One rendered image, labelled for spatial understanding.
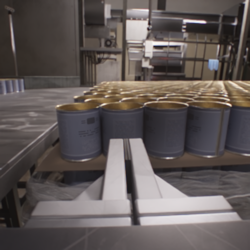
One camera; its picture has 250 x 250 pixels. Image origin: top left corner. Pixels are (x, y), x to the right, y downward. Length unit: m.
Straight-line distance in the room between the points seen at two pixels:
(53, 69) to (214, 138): 2.91
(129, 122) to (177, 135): 0.08
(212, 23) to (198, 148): 3.56
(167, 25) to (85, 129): 3.32
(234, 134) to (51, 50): 2.94
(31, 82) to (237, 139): 1.43
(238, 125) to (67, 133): 0.26
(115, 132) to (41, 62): 2.93
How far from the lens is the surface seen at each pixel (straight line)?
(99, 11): 2.81
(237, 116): 0.33
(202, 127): 0.29
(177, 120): 0.27
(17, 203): 0.99
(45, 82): 1.59
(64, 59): 3.04
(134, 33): 3.45
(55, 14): 3.17
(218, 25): 3.86
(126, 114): 0.25
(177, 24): 3.57
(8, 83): 1.30
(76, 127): 0.26
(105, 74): 3.23
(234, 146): 0.34
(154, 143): 0.28
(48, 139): 0.43
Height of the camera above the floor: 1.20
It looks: 16 degrees down
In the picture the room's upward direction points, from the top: 2 degrees clockwise
